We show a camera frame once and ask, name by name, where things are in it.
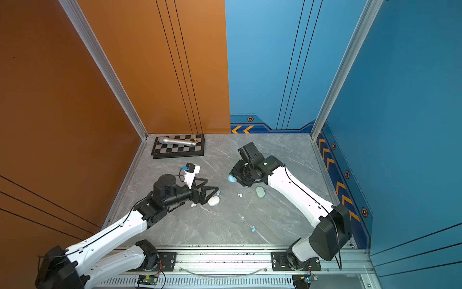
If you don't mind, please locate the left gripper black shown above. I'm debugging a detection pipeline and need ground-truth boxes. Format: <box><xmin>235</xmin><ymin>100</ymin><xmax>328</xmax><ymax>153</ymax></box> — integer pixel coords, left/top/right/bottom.
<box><xmin>163</xmin><ymin>177</ymin><xmax>218</xmax><ymax>210</ymax></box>

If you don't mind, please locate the mint green earbud charging case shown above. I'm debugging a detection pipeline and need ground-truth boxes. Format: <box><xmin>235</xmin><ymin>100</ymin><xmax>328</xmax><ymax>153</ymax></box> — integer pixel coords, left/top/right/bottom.
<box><xmin>256</xmin><ymin>187</ymin><xmax>266</xmax><ymax>199</ymax></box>

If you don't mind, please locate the blue earbud charging case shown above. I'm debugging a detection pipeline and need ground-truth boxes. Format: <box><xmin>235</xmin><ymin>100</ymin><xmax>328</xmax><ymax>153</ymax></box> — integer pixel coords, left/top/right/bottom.
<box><xmin>228</xmin><ymin>175</ymin><xmax>237</xmax><ymax>183</ymax></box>

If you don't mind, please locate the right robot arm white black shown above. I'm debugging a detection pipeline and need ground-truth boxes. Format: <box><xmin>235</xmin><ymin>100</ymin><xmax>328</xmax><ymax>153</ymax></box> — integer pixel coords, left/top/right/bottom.
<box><xmin>230</xmin><ymin>142</ymin><xmax>353</xmax><ymax>270</ymax></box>

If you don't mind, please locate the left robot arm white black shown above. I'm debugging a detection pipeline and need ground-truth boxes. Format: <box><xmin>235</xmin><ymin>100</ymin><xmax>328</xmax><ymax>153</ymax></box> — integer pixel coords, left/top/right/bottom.
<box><xmin>35</xmin><ymin>174</ymin><xmax>219</xmax><ymax>289</ymax></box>

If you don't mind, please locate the white earbud charging case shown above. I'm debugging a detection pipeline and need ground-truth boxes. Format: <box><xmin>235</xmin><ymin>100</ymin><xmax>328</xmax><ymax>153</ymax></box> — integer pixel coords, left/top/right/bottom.
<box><xmin>208</xmin><ymin>196</ymin><xmax>220</xmax><ymax>207</ymax></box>

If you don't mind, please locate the black white chessboard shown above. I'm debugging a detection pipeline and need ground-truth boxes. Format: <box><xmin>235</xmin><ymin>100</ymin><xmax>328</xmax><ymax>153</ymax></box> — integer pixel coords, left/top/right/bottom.
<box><xmin>151</xmin><ymin>134</ymin><xmax>205</xmax><ymax>159</ymax></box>

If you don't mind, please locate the silver microphone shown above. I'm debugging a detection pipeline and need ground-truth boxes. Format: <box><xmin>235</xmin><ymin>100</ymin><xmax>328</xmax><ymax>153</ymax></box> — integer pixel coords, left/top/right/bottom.
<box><xmin>158</xmin><ymin>137</ymin><xmax>197</xmax><ymax>147</ymax></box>

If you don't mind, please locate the left green circuit board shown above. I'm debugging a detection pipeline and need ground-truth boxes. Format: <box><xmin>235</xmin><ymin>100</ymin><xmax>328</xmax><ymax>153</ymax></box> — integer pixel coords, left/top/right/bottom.
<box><xmin>136</xmin><ymin>275</ymin><xmax>159</xmax><ymax>288</ymax></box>

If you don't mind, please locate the green circuit board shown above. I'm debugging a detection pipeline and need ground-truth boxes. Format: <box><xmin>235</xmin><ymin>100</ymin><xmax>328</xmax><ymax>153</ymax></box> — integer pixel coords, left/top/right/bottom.
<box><xmin>292</xmin><ymin>275</ymin><xmax>318</xmax><ymax>289</ymax></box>
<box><xmin>136</xmin><ymin>275</ymin><xmax>159</xmax><ymax>288</ymax></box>

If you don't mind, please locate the right green circuit board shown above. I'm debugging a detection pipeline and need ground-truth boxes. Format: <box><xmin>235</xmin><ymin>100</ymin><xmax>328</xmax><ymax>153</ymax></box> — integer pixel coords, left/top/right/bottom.
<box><xmin>292</xmin><ymin>275</ymin><xmax>318</xmax><ymax>289</ymax></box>

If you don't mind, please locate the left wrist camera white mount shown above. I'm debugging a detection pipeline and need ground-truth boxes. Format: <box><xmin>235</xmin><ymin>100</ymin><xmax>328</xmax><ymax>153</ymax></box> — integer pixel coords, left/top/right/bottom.
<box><xmin>182</xmin><ymin>163</ymin><xmax>200</xmax><ymax>189</ymax></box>

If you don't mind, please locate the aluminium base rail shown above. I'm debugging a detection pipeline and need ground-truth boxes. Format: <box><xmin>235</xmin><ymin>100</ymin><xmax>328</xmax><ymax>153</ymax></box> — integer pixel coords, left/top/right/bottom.
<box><xmin>96</xmin><ymin>246</ymin><xmax>381</xmax><ymax>289</ymax></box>

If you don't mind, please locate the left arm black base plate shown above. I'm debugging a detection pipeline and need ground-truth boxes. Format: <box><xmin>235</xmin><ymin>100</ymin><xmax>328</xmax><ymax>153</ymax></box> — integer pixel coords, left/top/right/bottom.
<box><xmin>131</xmin><ymin>252</ymin><xmax>177</xmax><ymax>272</ymax></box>

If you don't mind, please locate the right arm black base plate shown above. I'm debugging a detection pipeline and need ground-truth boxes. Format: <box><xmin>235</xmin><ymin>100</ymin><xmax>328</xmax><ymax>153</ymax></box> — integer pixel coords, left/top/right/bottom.
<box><xmin>271</xmin><ymin>252</ymin><xmax>322</xmax><ymax>272</ymax></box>

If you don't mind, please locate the right aluminium corner post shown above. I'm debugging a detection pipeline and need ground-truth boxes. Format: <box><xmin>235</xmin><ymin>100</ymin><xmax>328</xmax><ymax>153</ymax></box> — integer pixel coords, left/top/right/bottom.
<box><xmin>310</xmin><ymin>0</ymin><xmax>383</xmax><ymax>141</ymax></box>

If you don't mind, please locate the aluminium corner post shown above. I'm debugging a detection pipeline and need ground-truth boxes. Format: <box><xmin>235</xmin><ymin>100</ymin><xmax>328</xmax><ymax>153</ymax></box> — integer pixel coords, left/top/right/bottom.
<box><xmin>59</xmin><ymin>0</ymin><xmax>148</xmax><ymax>140</ymax></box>
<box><xmin>310</xmin><ymin>0</ymin><xmax>383</xmax><ymax>141</ymax></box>

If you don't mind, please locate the left aluminium corner post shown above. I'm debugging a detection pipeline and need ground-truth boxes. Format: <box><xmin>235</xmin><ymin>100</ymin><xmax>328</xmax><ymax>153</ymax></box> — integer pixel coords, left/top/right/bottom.
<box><xmin>59</xmin><ymin>0</ymin><xmax>148</xmax><ymax>140</ymax></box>

